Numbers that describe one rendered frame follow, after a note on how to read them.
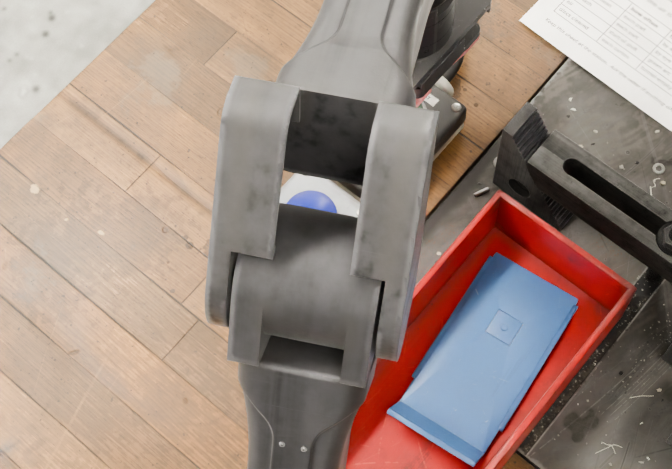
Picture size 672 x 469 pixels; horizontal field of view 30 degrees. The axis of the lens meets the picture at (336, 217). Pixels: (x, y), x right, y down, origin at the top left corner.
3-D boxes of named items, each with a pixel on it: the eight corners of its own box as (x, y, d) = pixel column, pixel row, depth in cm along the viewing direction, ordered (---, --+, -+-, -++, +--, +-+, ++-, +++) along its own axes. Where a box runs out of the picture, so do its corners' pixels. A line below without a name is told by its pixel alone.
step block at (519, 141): (492, 182, 97) (502, 129, 89) (515, 156, 98) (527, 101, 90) (560, 231, 95) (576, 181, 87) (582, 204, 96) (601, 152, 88)
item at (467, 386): (386, 422, 89) (386, 412, 87) (495, 253, 94) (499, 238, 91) (470, 476, 88) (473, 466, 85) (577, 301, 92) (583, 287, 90)
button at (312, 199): (273, 227, 94) (271, 216, 92) (308, 189, 95) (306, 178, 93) (314, 258, 93) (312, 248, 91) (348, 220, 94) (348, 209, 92)
